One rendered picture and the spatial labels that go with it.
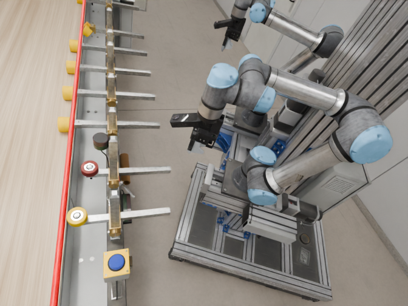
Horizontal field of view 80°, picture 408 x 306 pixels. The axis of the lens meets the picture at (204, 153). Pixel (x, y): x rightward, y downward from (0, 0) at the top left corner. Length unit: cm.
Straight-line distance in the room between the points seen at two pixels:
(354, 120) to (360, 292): 216
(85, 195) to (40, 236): 44
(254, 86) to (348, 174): 83
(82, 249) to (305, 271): 164
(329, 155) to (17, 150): 135
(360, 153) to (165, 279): 162
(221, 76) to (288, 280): 176
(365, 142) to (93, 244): 128
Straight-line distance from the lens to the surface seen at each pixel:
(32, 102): 167
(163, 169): 138
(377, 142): 85
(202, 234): 197
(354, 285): 283
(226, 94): 67
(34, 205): 127
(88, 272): 142
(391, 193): 314
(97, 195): 156
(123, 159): 236
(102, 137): 108
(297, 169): 94
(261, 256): 211
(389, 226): 324
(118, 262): 79
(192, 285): 208
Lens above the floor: 200
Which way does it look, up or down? 49 degrees down
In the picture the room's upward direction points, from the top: 24 degrees clockwise
